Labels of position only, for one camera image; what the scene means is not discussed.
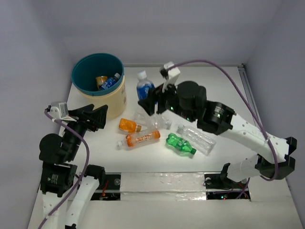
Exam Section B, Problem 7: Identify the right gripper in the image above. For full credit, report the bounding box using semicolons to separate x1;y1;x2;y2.
138;76;195;123

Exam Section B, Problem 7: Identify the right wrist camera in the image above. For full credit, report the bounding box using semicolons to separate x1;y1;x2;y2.
160;62;181;93

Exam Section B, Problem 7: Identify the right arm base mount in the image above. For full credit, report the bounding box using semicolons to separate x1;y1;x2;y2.
203;173;251;200

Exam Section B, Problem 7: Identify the clear crushed plastic bottle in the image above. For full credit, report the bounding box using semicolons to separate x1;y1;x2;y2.
152;115;172;129

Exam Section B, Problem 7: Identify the teal and cream bin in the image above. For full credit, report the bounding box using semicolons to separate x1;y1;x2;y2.
71;53;127;119

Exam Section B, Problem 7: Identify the aluminium rail right edge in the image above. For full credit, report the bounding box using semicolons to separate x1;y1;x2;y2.
238;64;261;122

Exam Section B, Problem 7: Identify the small orange juice bottle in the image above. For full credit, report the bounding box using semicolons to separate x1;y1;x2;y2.
119;118;142;133

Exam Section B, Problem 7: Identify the green plastic soda bottle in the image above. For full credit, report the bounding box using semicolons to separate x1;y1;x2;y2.
166;133;197;155

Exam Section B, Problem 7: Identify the blue label bottle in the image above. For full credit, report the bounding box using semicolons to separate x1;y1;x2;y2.
99;73;121;90
133;70;159;127

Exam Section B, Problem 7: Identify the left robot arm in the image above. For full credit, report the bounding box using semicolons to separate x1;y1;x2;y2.
38;102;108;229

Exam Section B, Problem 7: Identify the yellow label clear bottle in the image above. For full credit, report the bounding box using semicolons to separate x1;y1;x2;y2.
95;76;108;90

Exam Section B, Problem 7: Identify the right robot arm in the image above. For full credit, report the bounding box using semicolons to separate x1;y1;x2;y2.
138;81;297;187

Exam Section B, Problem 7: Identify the clear bottle white cap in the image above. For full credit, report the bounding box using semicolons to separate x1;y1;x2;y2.
177;125;216;156

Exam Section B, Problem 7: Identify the orange label tea bottle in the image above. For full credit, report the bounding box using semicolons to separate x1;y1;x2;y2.
117;130;161;149

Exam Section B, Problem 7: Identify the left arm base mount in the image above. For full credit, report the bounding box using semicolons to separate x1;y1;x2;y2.
91;173;121;201

